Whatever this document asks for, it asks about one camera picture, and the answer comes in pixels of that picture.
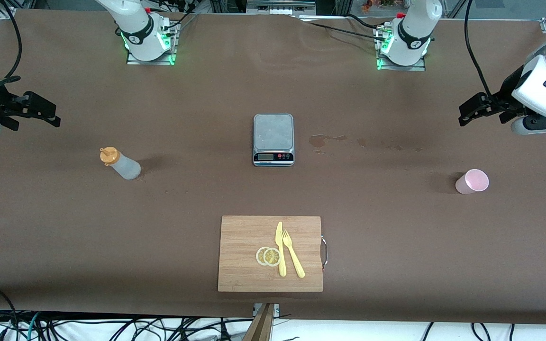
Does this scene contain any yellow plastic knife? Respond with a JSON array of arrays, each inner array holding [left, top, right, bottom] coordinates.
[[275, 221, 287, 277]]

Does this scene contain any small metal bracket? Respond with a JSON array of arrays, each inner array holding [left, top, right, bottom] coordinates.
[[253, 303, 281, 317]]

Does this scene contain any pink plastic cup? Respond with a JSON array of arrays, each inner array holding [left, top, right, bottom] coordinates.
[[455, 169, 490, 195]]

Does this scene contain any wooden post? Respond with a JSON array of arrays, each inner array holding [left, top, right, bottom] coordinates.
[[242, 303, 276, 341]]

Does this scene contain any wooden cutting board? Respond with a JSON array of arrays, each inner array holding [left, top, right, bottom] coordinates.
[[218, 215, 328, 293]]

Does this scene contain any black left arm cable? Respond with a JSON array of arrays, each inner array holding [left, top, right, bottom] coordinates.
[[464, 0, 496, 99]]

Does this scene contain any black cable on table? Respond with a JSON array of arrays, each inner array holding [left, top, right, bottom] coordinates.
[[293, 16, 387, 43]]

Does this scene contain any brown liquid spill puddle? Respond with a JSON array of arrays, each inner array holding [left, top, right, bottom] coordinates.
[[309, 135, 348, 154]]

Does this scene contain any yellow plastic fork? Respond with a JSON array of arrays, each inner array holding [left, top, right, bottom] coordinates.
[[282, 229, 306, 279]]

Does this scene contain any teal cable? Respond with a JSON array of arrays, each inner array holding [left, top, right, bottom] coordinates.
[[27, 312, 41, 341]]

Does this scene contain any silver digital kitchen scale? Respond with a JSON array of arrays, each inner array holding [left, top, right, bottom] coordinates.
[[253, 113, 295, 167]]

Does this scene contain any squeeze bottle orange cap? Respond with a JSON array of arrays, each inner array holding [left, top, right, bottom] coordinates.
[[100, 146, 142, 180]]

